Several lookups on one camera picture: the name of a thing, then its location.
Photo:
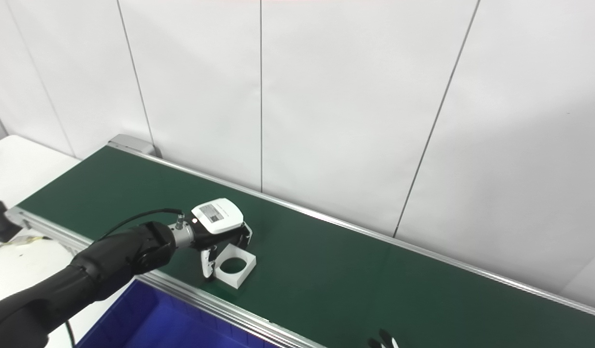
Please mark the grey conveyor end housing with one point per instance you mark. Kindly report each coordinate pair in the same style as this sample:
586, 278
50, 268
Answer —
130, 144

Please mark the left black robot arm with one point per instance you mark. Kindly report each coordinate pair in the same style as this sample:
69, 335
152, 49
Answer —
99, 268

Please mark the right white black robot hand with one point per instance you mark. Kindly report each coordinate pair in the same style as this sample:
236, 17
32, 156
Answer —
385, 342

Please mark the blue plastic bin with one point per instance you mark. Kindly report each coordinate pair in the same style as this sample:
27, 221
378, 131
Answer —
157, 324

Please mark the white square part round hole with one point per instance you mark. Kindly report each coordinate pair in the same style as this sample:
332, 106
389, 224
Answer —
242, 275

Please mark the green conveyor belt aluminium frame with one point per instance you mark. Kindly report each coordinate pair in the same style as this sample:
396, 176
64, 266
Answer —
375, 280

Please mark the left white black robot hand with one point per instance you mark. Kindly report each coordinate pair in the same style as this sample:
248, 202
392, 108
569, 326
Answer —
217, 215

